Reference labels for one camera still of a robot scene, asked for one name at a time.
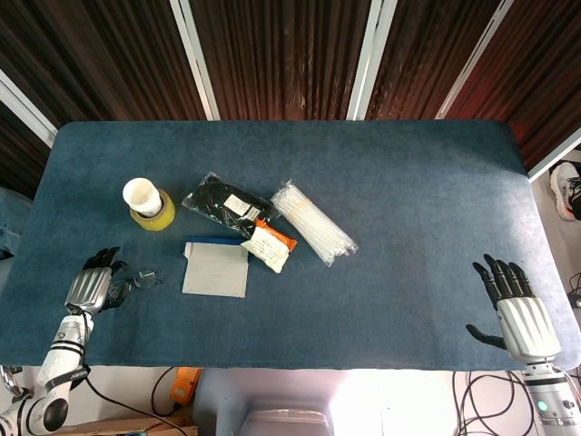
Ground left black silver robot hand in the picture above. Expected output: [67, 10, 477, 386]
[64, 247, 128, 315]

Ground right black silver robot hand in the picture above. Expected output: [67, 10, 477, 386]
[466, 253, 563, 364]

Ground black wire eyeglasses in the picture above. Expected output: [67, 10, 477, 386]
[111, 268, 163, 301]

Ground brown cardboard box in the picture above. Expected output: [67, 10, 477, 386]
[54, 415, 199, 436]

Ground yellow tape roll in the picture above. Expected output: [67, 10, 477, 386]
[129, 189, 177, 233]

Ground white paper cup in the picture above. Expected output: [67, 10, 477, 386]
[122, 177, 164, 218]

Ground silver metal hook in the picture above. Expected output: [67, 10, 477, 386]
[0, 364, 24, 399]

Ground orange device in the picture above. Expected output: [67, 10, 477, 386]
[170, 367, 203, 403]

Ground white black sneaker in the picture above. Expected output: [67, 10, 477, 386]
[548, 162, 581, 223]

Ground black item in clear bag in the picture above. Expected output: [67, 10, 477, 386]
[181, 171, 281, 240]

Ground white orange packet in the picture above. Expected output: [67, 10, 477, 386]
[239, 218, 299, 274]

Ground blue tablecloth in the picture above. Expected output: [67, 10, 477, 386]
[0, 119, 581, 372]

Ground clear straws bundle in bag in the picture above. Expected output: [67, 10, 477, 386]
[270, 180, 359, 268]

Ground white robot body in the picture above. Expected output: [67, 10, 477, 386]
[192, 368, 337, 436]

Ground dark brown pleated curtain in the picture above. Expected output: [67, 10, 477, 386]
[0, 0, 581, 201]

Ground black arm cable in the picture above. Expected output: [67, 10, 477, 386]
[84, 376, 190, 436]

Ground black looped cable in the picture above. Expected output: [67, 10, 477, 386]
[151, 367, 179, 417]

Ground white metal partition post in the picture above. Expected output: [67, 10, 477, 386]
[434, 0, 516, 120]
[0, 67, 59, 149]
[527, 134, 581, 183]
[346, 0, 399, 122]
[169, 0, 222, 122]

